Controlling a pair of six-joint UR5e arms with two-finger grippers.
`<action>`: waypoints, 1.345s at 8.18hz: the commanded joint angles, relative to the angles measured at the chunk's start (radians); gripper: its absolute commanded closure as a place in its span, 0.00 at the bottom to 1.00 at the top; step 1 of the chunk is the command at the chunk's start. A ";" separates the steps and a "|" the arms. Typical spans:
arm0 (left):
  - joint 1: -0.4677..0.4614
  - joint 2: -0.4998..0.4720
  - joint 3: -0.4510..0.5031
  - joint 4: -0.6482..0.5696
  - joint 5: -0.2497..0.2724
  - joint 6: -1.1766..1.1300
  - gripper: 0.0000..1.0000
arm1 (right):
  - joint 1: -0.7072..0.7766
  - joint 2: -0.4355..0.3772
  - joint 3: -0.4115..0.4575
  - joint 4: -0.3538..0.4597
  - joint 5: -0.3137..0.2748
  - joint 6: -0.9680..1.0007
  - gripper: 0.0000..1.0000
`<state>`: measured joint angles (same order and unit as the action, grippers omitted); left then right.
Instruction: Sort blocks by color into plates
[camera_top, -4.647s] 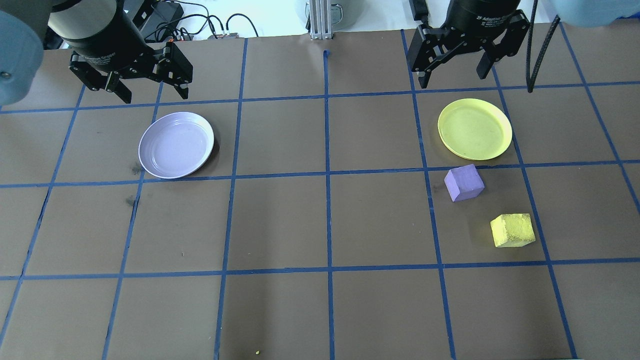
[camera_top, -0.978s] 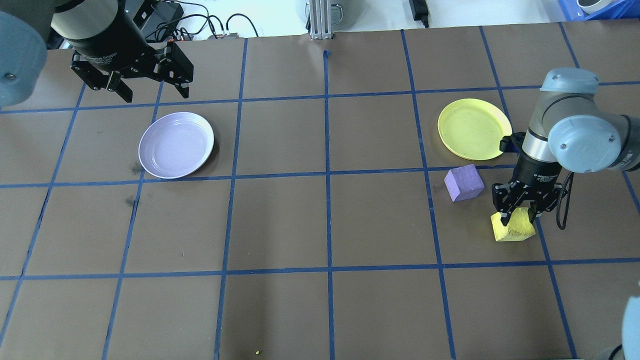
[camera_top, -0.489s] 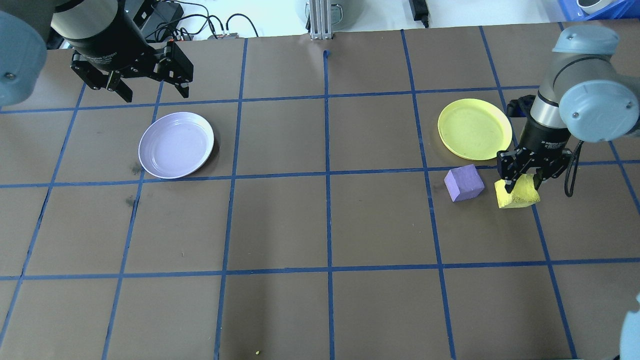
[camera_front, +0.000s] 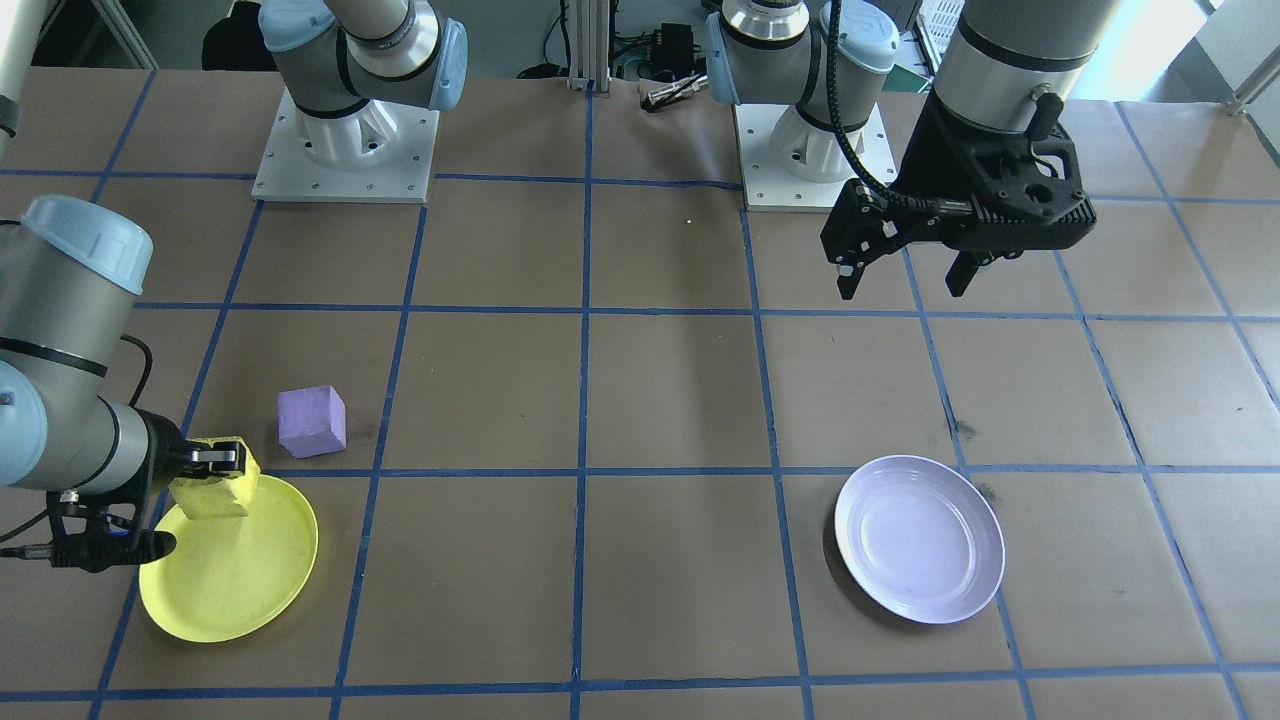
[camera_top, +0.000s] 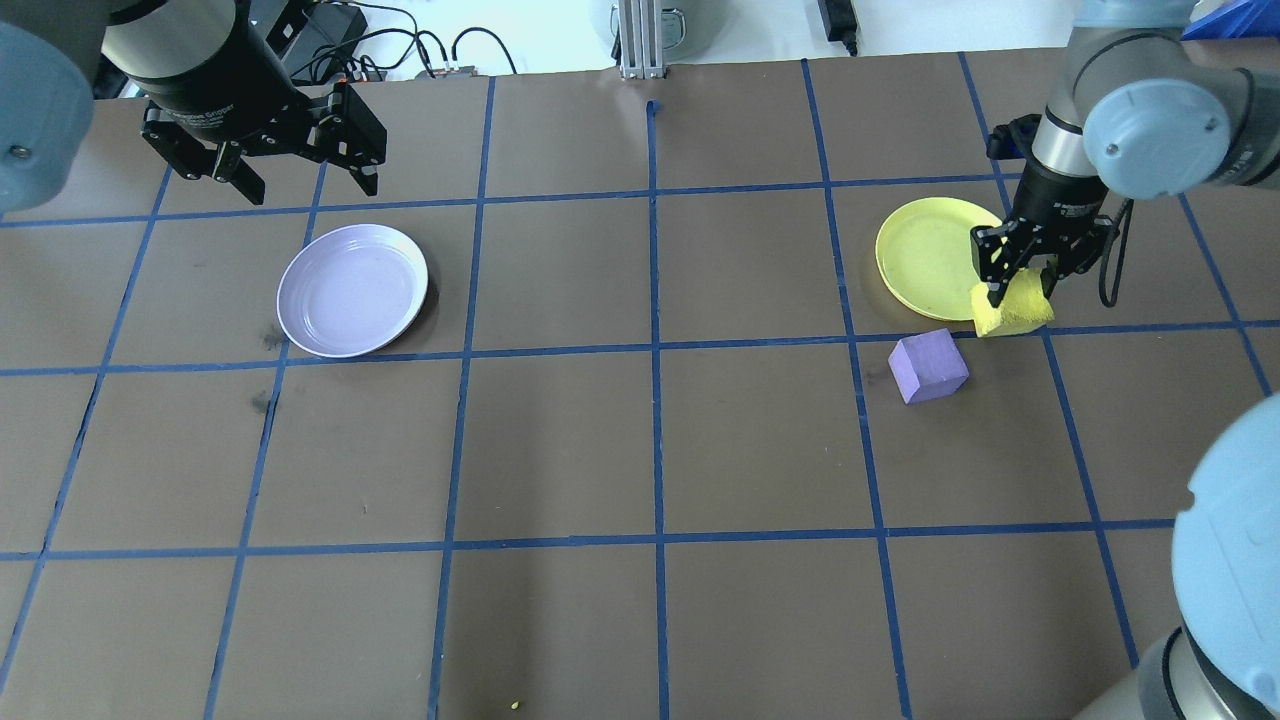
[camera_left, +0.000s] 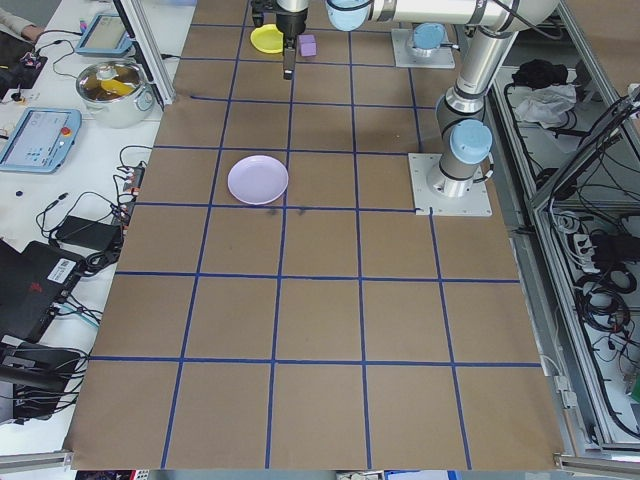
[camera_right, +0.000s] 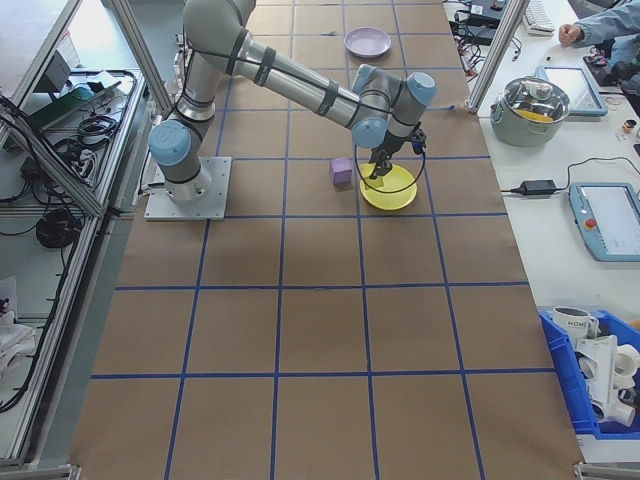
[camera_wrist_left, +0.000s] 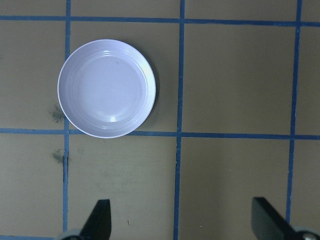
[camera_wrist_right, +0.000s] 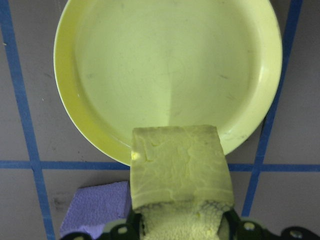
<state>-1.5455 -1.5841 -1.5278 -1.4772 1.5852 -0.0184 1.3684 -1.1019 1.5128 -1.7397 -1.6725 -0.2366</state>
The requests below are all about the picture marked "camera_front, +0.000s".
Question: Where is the yellow foam block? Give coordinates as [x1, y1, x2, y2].
[168, 436, 263, 520]

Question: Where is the purple foam block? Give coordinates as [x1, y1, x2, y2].
[277, 384, 348, 460]

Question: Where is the yellow plate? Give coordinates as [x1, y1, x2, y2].
[138, 473, 320, 644]

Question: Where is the white perforated bin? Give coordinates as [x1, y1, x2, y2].
[915, 0, 967, 77]

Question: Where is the black electronics box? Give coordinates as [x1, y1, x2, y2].
[650, 22, 703, 73]

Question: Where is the purple plate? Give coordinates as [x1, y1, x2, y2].
[834, 455, 1006, 626]

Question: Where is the slanted metal bar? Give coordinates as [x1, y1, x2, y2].
[1230, 68, 1280, 117]

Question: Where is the black background object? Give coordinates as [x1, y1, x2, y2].
[200, 0, 265, 72]

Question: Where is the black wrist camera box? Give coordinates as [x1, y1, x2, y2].
[48, 488, 178, 574]
[942, 189, 1098, 252]

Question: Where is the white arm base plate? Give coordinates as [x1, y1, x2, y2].
[733, 100, 898, 212]
[251, 88, 442, 205]

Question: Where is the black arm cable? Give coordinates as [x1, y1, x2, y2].
[826, 0, 976, 215]

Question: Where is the metal cable connector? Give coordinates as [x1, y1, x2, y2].
[645, 75, 710, 112]

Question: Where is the aluminium frame bar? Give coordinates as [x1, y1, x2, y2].
[565, 0, 613, 94]

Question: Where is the thin black hanging cable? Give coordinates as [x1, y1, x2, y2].
[543, 0, 572, 79]

